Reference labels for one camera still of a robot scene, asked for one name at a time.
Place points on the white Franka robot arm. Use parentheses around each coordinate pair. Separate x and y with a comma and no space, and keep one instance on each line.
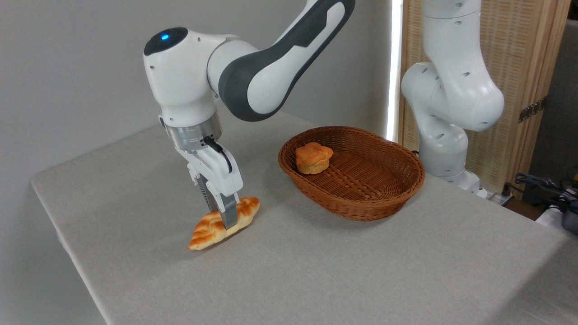
(180,81)

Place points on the grey tablecloth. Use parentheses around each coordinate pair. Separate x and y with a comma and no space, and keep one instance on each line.
(316,262)

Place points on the wooden folding screen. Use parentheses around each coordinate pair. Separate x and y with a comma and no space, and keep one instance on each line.
(519,54)

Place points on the brown wicker basket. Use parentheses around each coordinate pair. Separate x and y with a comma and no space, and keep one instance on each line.
(361,185)

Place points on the long braided bread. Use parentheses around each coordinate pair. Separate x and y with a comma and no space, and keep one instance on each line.
(205,230)

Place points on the round bread bun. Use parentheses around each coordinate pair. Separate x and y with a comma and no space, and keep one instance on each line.
(313,157)

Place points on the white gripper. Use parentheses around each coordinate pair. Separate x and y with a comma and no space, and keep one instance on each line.
(216,174)

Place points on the dark grey device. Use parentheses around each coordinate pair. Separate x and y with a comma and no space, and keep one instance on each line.
(571,219)

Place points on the metal screen hinge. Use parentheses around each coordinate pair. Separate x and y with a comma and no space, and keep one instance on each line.
(533,109)

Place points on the black power plug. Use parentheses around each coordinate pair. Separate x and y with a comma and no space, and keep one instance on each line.
(506,189)

